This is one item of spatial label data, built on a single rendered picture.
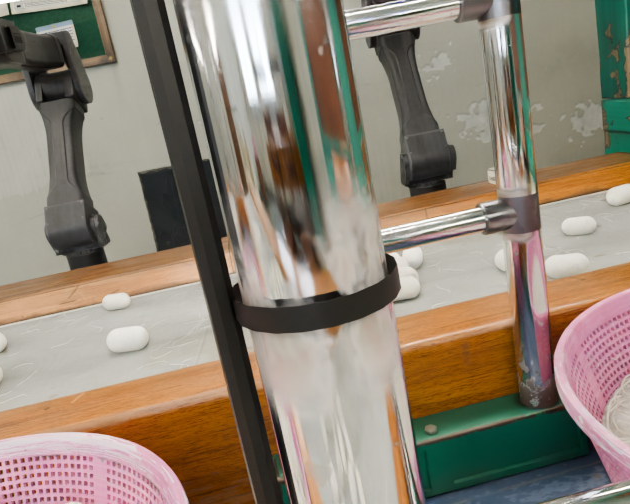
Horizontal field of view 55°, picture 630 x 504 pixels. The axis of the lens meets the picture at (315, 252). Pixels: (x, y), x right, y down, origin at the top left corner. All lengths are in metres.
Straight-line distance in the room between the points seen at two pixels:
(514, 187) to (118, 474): 0.27
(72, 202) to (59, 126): 0.14
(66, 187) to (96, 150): 1.65
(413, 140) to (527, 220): 0.66
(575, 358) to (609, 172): 0.53
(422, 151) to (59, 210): 0.60
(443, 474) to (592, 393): 0.10
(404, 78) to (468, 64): 1.67
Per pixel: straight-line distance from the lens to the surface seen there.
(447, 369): 0.41
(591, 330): 0.40
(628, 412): 0.39
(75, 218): 1.05
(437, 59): 2.69
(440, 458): 0.40
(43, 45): 1.11
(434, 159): 1.00
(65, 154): 1.10
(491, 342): 0.41
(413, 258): 0.61
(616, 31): 0.99
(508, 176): 0.36
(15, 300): 0.79
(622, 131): 1.00
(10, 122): 2.83
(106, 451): 0.36
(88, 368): 0.56
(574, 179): 0.85
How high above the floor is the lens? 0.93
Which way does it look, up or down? 15 degrees down
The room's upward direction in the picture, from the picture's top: 11 degrees counter-clockwise
